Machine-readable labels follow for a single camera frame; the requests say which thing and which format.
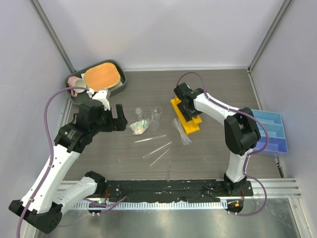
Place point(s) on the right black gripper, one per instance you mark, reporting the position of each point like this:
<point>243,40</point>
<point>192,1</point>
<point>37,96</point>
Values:
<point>187,115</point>

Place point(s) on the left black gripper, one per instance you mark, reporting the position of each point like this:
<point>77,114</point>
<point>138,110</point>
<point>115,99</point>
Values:
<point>117,124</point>

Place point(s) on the long glass test tube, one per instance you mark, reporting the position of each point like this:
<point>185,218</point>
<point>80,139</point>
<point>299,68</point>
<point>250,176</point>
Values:
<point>151,138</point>

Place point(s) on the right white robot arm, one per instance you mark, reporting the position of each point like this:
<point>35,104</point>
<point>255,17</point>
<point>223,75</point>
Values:
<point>241,132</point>

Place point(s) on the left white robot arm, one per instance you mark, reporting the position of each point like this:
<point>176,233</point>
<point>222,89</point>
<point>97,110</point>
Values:
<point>43,207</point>

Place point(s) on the bundle of plastic pipettes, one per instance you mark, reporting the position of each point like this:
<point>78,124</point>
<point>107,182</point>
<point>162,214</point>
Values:
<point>185,139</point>

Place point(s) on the small glass flask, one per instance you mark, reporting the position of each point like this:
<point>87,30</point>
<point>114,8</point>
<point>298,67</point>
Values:
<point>139,113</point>

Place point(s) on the crumpled plastic bag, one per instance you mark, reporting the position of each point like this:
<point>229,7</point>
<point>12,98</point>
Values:
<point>140,126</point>

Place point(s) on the clear glass beaker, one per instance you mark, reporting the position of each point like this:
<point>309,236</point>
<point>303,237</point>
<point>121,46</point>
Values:
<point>156,112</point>

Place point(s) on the dark grey tray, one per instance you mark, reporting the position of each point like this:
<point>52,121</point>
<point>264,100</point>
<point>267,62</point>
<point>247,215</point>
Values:
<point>113,90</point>

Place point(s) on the orange woven mat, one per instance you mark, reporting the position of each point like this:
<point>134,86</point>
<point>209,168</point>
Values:
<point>103,76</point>

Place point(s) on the pink and white mug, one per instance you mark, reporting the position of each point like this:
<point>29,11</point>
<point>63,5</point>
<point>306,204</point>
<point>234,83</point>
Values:
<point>79,85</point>

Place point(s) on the blue compartment box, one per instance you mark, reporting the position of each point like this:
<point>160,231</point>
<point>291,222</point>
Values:
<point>277,140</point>

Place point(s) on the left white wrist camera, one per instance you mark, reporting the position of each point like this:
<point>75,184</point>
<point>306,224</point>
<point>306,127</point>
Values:
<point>101,95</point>

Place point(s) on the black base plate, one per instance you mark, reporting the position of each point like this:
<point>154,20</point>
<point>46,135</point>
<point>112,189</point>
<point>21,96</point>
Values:
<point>168,191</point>

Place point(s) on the white slotted cable duct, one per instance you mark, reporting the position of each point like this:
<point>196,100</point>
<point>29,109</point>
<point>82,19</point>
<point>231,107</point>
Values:
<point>128,206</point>

